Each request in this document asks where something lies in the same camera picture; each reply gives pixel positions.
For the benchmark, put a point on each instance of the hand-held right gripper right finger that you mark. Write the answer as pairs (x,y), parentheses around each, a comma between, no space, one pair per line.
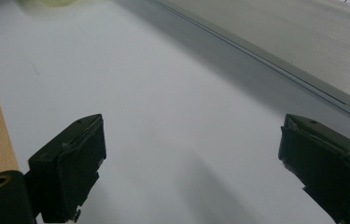
(328,168)

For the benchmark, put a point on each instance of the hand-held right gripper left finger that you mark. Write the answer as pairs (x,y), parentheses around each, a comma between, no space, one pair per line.
(70,168)

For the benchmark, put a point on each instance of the yellow-green round plate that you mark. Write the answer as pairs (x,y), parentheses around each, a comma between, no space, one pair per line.
(51,2)

